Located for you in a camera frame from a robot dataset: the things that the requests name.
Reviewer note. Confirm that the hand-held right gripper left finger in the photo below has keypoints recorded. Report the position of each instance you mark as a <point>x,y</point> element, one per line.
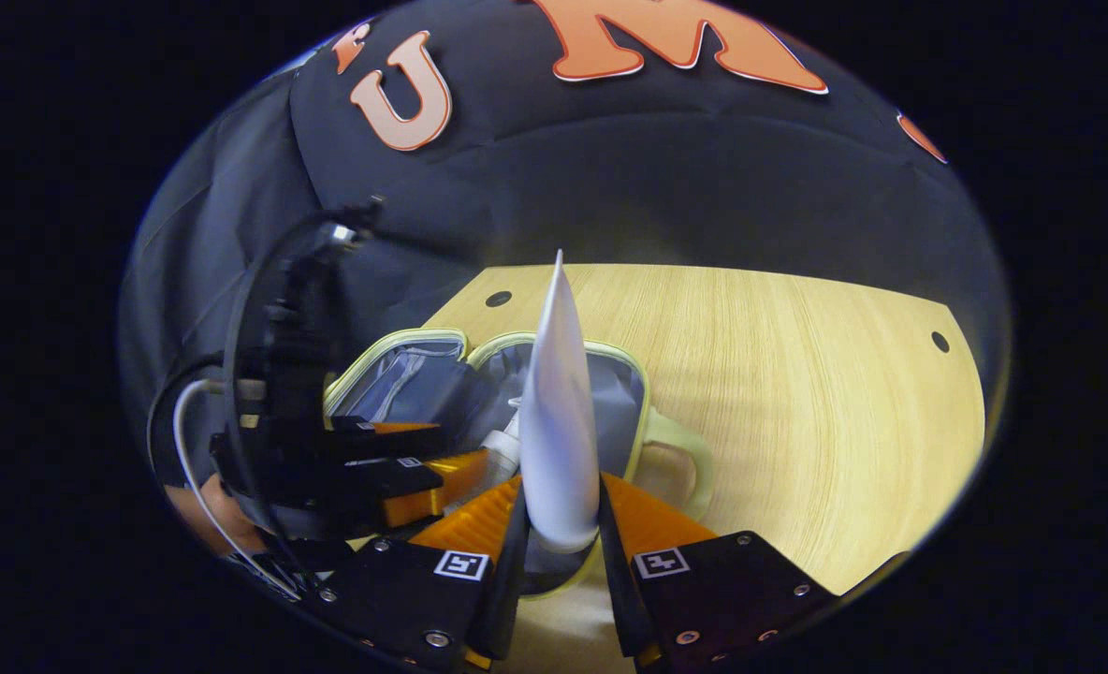
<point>509,599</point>

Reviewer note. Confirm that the white squeeze tube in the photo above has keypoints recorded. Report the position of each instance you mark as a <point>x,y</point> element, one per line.
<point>559,421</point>

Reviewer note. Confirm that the small clear white-capped bottle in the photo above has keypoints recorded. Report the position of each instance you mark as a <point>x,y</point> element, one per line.
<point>501,449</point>

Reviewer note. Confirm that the pale yellow suitcase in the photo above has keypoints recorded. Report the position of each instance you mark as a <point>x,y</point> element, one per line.
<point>624,393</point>

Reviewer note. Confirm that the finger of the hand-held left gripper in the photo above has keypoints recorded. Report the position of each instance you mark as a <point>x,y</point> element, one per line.
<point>395,442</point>
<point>395,479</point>

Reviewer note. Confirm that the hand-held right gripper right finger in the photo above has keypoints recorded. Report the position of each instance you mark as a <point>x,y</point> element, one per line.
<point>621,590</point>

